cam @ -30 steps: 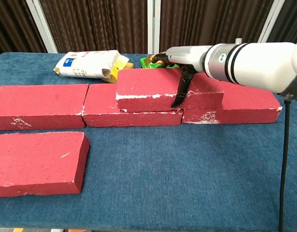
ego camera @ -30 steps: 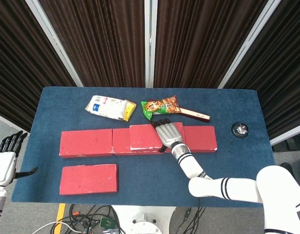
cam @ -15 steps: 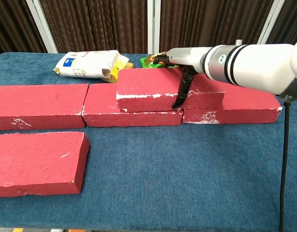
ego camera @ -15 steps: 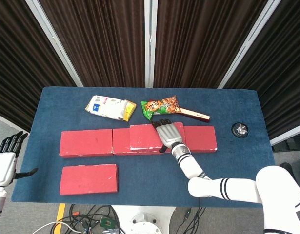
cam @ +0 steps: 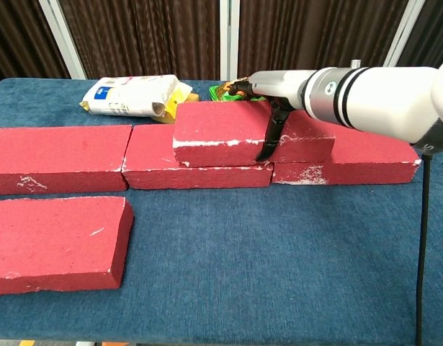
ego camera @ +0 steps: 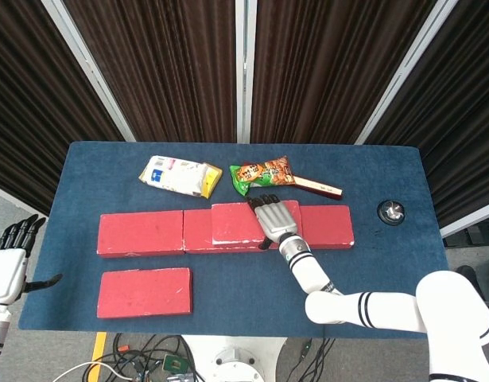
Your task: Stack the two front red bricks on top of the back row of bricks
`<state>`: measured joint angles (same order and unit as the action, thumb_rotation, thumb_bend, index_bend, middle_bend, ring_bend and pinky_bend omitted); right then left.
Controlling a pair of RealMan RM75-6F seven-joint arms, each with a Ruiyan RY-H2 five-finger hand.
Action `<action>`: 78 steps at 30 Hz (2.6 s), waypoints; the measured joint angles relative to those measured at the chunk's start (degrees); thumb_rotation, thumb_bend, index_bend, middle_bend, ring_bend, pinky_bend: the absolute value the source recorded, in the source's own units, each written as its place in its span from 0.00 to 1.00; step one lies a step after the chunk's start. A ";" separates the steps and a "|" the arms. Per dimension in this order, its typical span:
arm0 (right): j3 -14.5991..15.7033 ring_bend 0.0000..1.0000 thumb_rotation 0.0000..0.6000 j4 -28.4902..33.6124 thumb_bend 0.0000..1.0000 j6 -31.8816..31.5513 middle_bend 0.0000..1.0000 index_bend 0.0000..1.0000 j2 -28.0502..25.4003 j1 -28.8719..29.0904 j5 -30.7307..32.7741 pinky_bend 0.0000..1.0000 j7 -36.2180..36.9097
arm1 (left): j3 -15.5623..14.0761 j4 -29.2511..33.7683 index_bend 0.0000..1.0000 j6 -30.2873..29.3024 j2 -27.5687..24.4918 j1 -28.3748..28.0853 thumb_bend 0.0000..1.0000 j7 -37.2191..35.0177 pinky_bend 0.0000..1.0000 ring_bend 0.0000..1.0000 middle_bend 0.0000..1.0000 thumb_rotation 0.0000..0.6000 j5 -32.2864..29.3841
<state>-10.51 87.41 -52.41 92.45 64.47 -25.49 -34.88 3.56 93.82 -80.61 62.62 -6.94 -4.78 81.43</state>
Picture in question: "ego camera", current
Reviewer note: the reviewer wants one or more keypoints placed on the yellow floor tape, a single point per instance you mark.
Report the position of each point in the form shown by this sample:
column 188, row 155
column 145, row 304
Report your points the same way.
column 98, row 350

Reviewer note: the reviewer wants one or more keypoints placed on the red foam brick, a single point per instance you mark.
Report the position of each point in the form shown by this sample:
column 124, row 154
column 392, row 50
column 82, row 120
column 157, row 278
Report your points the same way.
column 232, row 222
column 144, row 292
column 196, row 231
column 140, row 232
column 327, row 228

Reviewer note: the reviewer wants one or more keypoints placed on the white metal frame post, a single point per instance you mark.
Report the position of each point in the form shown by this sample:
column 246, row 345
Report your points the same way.
column 245, row 67
column 407, row 71
column 89, row 71

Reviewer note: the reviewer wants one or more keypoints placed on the white frame bottom rail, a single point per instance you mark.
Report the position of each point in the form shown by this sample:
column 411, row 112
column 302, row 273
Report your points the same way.
column 17, row 201
column 470, row 219

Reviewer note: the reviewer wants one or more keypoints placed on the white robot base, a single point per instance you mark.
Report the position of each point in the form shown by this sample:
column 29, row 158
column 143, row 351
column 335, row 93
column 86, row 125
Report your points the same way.
column 232, row 358

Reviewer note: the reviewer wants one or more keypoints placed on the dark brown pleated curtain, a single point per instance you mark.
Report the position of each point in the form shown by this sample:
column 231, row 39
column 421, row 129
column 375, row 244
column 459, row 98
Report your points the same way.
column 164, row 67
column 459, row 111
column 331, row 67
column 37, row 99

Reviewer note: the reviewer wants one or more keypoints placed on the blue table cloth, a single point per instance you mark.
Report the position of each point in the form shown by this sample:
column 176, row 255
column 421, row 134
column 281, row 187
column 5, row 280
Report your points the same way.
column 248, row 290

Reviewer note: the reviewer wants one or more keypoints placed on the green circuit board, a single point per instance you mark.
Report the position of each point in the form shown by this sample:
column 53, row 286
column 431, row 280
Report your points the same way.
column 174, row 364

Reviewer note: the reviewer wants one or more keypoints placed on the white snack package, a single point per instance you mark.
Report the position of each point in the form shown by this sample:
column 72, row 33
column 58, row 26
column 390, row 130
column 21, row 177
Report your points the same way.
column 172, row 177

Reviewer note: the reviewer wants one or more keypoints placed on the red white flat box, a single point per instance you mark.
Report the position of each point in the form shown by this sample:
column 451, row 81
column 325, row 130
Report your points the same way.
column 319, row 188

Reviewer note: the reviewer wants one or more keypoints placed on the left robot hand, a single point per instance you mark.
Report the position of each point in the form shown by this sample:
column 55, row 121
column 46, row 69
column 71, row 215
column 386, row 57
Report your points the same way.
column 5, row 274

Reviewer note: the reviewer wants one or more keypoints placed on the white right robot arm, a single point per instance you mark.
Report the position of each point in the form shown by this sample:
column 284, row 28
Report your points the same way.
column 379, row 310

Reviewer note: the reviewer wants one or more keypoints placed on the black shoe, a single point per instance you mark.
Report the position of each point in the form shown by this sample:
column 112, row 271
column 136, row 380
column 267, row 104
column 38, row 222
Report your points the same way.
column 468, row 274

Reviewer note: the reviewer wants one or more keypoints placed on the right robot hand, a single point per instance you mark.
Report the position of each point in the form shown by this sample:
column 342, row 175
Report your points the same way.
column 276, row 219

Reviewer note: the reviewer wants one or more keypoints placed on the small black round knob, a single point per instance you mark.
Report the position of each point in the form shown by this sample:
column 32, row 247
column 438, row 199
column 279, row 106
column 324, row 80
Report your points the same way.
column 392, row 213

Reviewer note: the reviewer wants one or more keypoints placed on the green orange snack bag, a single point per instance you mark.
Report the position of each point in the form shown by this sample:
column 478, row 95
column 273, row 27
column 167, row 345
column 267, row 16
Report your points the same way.
column 264, row 174

